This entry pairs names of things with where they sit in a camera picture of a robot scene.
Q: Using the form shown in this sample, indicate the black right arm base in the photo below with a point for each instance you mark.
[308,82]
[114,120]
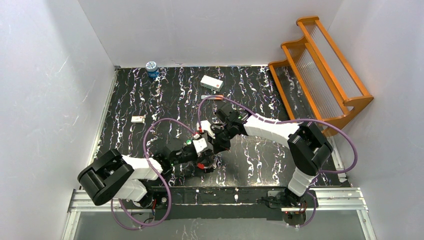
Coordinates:
[300,209]

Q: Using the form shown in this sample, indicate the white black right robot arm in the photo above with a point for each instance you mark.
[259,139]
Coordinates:
[308,147]

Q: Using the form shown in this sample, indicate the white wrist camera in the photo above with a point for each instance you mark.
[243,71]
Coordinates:
[204,126]
[200,145]

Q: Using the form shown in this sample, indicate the aluminium frame rail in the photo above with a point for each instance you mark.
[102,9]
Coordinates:
[324,198]

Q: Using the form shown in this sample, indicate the small white eraser block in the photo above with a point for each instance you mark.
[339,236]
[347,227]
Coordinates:
[138,119]

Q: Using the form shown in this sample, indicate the orange wooden tiered rack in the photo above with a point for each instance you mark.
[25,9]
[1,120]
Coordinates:
[317,77]

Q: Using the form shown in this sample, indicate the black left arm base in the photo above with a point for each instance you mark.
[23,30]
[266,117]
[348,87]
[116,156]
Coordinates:
[155,197]

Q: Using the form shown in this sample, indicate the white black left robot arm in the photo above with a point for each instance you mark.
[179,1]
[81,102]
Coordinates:
[118,176]

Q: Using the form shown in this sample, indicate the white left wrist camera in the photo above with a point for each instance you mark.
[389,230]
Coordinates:
[200,145]

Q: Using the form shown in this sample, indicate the white green small box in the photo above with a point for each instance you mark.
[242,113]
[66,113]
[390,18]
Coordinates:
[211,83]

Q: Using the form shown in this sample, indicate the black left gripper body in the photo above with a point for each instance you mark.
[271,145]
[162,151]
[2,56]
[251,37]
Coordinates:
[205,157]

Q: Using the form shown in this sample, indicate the white orange marker pen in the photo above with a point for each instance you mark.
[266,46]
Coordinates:
[212,97]

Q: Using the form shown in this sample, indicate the blue jar with white lid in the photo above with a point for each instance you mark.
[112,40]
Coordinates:
[152,69]

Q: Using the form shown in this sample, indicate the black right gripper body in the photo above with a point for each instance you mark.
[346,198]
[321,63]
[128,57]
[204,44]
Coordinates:
[218,136]

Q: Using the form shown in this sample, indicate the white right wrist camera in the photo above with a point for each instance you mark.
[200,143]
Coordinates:
[204,126]

